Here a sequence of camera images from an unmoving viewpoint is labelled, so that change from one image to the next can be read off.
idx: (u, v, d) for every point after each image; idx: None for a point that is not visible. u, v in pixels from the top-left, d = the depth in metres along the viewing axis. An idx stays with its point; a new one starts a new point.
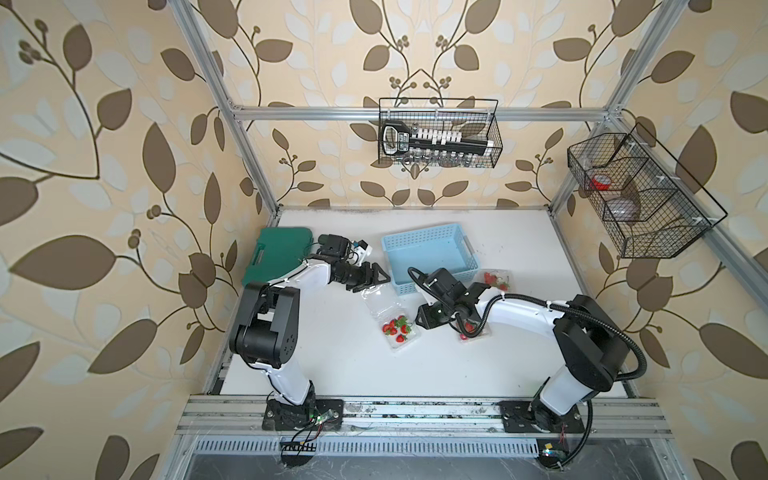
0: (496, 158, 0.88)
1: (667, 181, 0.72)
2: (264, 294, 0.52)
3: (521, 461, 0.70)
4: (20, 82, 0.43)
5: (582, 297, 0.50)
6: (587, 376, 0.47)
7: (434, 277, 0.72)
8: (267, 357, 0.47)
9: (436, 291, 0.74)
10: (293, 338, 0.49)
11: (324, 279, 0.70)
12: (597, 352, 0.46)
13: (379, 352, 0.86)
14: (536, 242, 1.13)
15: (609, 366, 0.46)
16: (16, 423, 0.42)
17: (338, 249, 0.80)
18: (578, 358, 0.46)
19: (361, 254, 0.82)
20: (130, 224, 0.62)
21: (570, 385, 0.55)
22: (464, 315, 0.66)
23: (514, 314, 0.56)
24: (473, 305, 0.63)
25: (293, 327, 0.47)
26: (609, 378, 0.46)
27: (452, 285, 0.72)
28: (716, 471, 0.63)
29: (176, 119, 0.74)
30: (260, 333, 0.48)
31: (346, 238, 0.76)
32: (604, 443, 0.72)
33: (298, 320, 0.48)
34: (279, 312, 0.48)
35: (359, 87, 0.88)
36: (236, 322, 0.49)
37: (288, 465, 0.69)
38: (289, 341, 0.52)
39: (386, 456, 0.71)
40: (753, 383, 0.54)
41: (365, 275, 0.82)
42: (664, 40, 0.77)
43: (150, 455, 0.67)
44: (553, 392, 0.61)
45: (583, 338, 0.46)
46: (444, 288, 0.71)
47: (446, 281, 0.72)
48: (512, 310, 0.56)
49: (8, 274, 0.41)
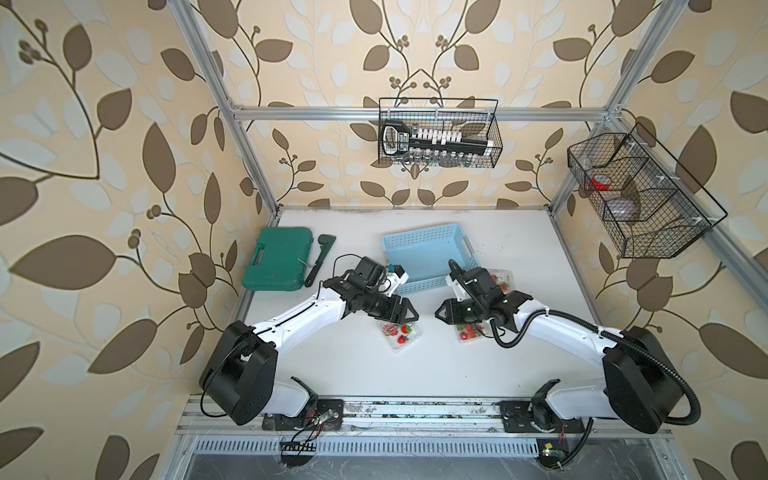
0: (496, 158, 0.88)
1: (667, 181, 0.72)
2: (244, 339, 0.46)
3: (521, 461, 0.70)
4: (20, 82, 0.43)
5: (639, 329, 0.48)
6: (630, 412, 0.44)
7: (474, 276, 0.68)
8: (227, 410, 0.42)
9: (472, 290, 0.71)
10: (261, 399, 0.46)
11: (329, 319, 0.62)
12: (648, 392, 0.43)
13: (379, 352, 0.86)
14: (536, 242, 1.13)
15: (658, 408, 0.43)
16: (16, 423, 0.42)
17: (368, 276, 0.69)
18: (626, 393, 0.43)
19: (394, 281, 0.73)
20: (130, 224, 0.62)
21: (587, 399, 0.54)
22: (499, 321, 0.63)
23: (557, 333, 0.53)
24: (510, 313, 0.61)
25: (262, 387, 0.45)
26: (656, 421, 0.42)
27: (491, 288, 0.69)
28: (718, 471, 0.63)
29: (176, 119, 0.74)
30: (226, 382, 0.44)
31: (381, 265, 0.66)
32: (604, 443, 0.72)
33: (270, 380, 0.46)
34: (248, 367, 0.42)
35: (359, 87, 0.88)
36: (211, 363, 0.44)
37: (288, 465, 0.69)
38: (256, 400, 0.45)
39: (386, 456, 0.71)
40: (754, 384, 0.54)
41: (390, 309, 0.72)
42: (663, 41, 0.77)
43: (151, 455, 0.67)
44: (564, 400, 0.60)
45: (637, 374, 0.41)
46: (482, 289, 0.68)
47: (486, 281, 0.69)
48: (555, 329, 0.53)
49: (8, 274, 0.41)
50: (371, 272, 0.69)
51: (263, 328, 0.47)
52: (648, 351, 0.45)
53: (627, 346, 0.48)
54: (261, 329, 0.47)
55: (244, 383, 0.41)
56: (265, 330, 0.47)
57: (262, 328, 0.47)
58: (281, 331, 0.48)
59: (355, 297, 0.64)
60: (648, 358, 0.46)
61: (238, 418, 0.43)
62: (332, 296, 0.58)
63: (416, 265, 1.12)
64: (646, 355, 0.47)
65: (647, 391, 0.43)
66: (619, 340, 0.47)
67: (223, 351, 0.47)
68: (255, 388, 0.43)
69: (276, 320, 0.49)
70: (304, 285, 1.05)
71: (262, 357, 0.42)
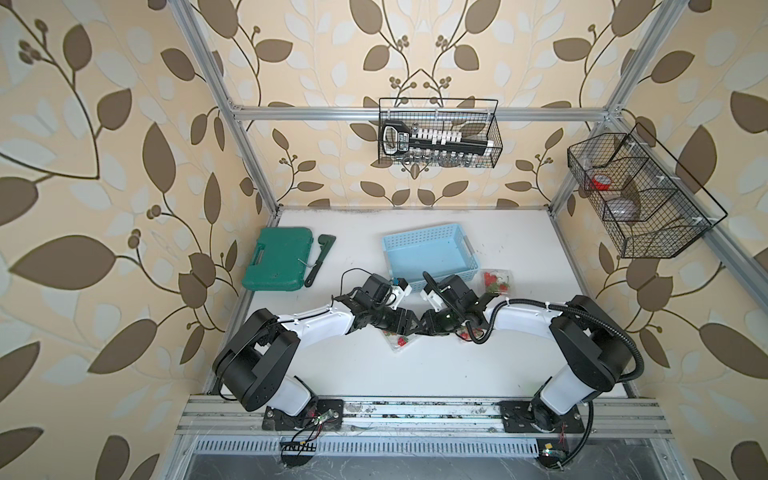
0: (496, 158, 0.88)
1: (667, 181, 0.72)
2: (267, 327, 0.49)
3: (521, 461, 0.70)
4: (20, 82, 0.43)
5: (580, 296, 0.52)
6: (589, 375, 0.47)
7: (448, 283, 0.74)
8: (238, 395, 0.43)
9: (448, 297, 0.76)
10: (272, 387, 0.47)
11: (339, 329, 0.62)
12: (596, 351, 0.47)
13: (379, 352, 0.86)
14: (536, 242, 1.13)
15: (609, 366, 0.46)
16: (16, 423, 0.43)
17: (373, 294, 0.72)
18: (579, 357, 0.47)
19: (400, 294, 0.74)
20: (130, 224, 0.62)
21: (570, 385, 0.55)
22: (474, 323, 0.68)
23: (519, 318, 0.58)
24: (483, 314, 0.66)
25: (276, 376, 0.47)
26: (609, 377, 0.46)
27: (465, 292, 0.74)
28: (717, 471, 0.63)
29: (176, 119, 0.74)
30: (240, 368, 0.45)
31: (385, 283, 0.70)
32: (604, 443, 0.72)
33: (284, 372, 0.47)
34: (269, 355, 0.44)
35: (359, 87, 0.88)
36: (230, 344, 0.46)
37: (288, 465, 0.69)
38: (267, 388, 0.46)
39: (385, 456, 0.71)
40: (753, 384, 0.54)
41: (396, 322, 0.76)
42: (663, 40, 0.77)
43: (151, 454, 0.67)
44: (552, 392, 0.62)
45: (581, 337, 0.47)
46: (456, 294, 0.73)
47: (460, 285, 0.74)
48: (516, 315, 0.58)
49: (8, 274, 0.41)
50: (377, 291, 0.72)
51: (287, 319, 0.51)
52: (591, 314, 0.50)
53: (571, 312, 0.53)
54: (285, 319, 0.51)
55: (263, 368, 0.44)
56: (288, 320, 0.51)
57: (286, 318, 0.51)
58: (301, 325, 0.51)
59: (362, 314, 0.67)
60: (592, 320, 0.49)
61: (248, 405, 0.44)
62: (344, 307, 0.64)
63: (417, 265, 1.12)
64: (590, 317, 0.49)
65: (594, 350, 0.47)
66: (563, 307, 0.52)
67: (246, 335, 0.46)
68: (270, 374, 0.45)
69: (298, 314, 0.54)
70: (304, 284, 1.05)
71: (285, 344, 0.45)
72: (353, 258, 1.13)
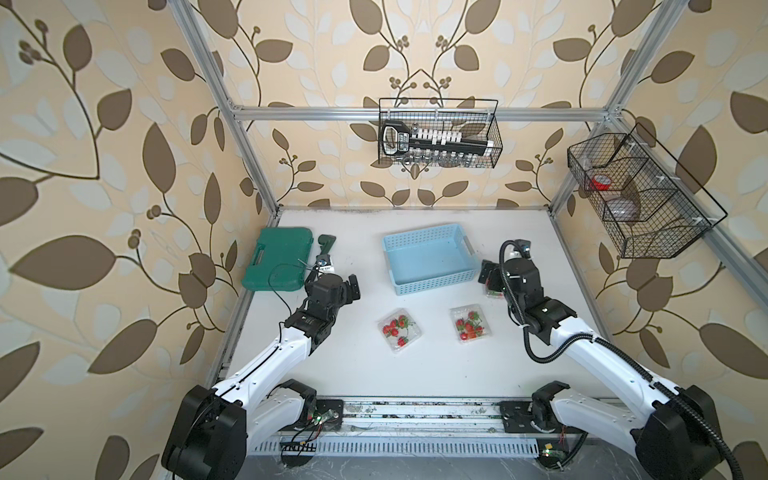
0: (496, 158, 0.88)
1: (667, 181, 0.72)
2: (207, 404, 0.43)
3: (521, 461, 0.70)
4: (20, 82, 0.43)
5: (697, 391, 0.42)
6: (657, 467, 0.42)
7: (519, 272, 0.61)
8: None
9: (514, 288, 0.64)
10: (235, 460, 0.43)
11: (298, 357, 0.58)
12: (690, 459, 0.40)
13: (379, 352, 0.86)
14: (537, 242, 1.13)
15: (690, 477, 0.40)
16: (17, 423, 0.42)
17: (327, 300, 0.66)
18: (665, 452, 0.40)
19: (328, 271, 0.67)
20: (129, 224, 0.62)
21: (600, 421, 0.53)
22: (533, 330, 0.59)
23: (598, 365, 0.49)
24: (547, 326, 0.56)
25: (235, 448, 0.42)
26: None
27: (535, 288, 0.62)
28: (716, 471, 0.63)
29: (176, 119, 0.74)
30: (193, 456, 0.41)
31: (336, 286, 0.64)
32: (603, 443, 0.72)
33: (243, 438, 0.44)
34: (217, 434, 0.39)
35: (359, 87, 0.88)
36: (171, 438, 0.41)
37: (288, 465, 0.69)
38: (230, 465, 0.42)
39: (386, 456, 0.71)
40: (753, 385, 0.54)
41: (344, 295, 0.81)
42: (663, 41, 0.77)
43: (150, 455, 0.67)
44: (572, 409, 0.59)
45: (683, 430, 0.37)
46: (525, 289, 0.61)
47: (534, 279, 0.61)
48: (598, 360, 0.49)
49: (8, 274, 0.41)
50: (330, 295, 0.66)
51: (227, 387, 0.45)
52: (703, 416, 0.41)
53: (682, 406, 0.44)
54: (225, 388, 0.45)
55: (215, 450, 0.39)
56: (229, 388, 0.45)
57: (225, 387, 0.45)
58: (246, 386, 0.46)
59: (321, 330, 0.63)
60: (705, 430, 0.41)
61: None
62: (295, 335, 0.57)
63: (416, 265, 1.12)
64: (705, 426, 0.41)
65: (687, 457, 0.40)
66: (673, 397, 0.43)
67: (186, 421, 0.41)
68: (226, 451, 0.40)
69: (239, 374, 0.47)
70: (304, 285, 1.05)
71: (229, 421, 0.40)
72: (353, 257, 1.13)
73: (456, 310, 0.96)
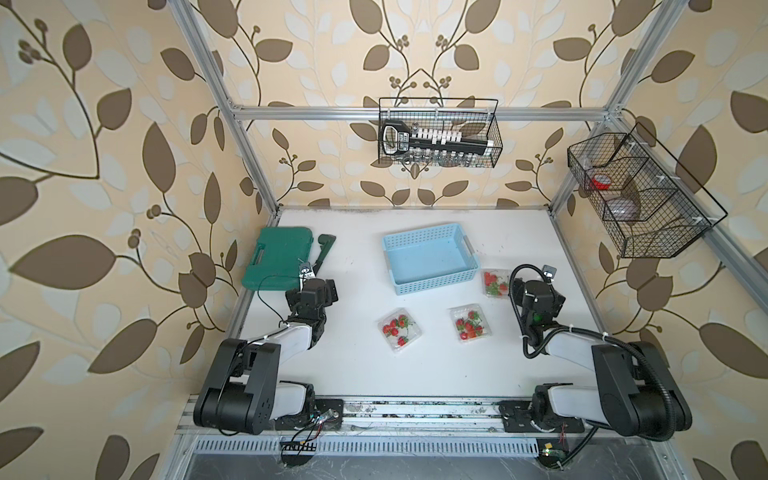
0: (496, 158, 0.88)
1: (667, 181, 0.72)
2: (240, 354, 0.48)
3: (521, 461, 0.70)
4: (20, 82, 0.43)
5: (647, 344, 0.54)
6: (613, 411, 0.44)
7: (534, 293, 0.71)
8: (238, 424, 0.41)
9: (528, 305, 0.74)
10: (268, 403, 0.47)
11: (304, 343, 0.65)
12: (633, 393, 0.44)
13: (379, 353, 0.86)
14: (537, 242, 1.13)
15: (638, 413, 0.42)
16: (17, 423, 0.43)
17: (317, 300, 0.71)
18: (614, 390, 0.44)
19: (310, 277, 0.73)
20: (129, 224, 0.62)
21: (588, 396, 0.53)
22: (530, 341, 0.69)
23: (571, 344, 0.57)
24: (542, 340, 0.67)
25: (268, 388, 0.46)
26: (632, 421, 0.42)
27: (546, 309, 0.71)
28: (716, 471, 0.63)
29: (176, 119, 0.74)
30: (230, 397, 0.43)
31: (322, 287, 0.85)
32: (604, 443, 0.72)
33: (275, 380, 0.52)
34: (254, 369, 0.45)
35: (359, 87, 0.88)
36: (212, 384, 0.44)
37: (288, 465, 0.69)
38: (265, 404, 0.46)
39: (386, 456, 0.71)
40: (752, 385, 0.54)
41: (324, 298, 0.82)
42: (663, 40, 0.77)
43: (151, 455, 0.67)
44: (567, 393, 0.60)
45: (624, 372, 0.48)
46: (537, 308, 0.71)
47: (545, 302, 0.70)
48: (571, 340, 0.57)
49: (8, 274, 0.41)
50: (319, 295, 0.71)
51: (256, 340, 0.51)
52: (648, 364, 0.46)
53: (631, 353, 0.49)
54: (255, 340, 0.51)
55: (252, 384, 0.44)
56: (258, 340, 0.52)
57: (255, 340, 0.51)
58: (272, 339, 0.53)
59: (317, 326, 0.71)
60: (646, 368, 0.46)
61: (252, 427, 0.42)
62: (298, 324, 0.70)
63: (416, 265, 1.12)
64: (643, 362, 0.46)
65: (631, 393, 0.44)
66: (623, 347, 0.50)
67: (222, 369, 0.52)
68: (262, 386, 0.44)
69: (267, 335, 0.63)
70: None
71: (265, 353, 0.46)
72: (353, 257, 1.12)
73: (456, 310, 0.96)
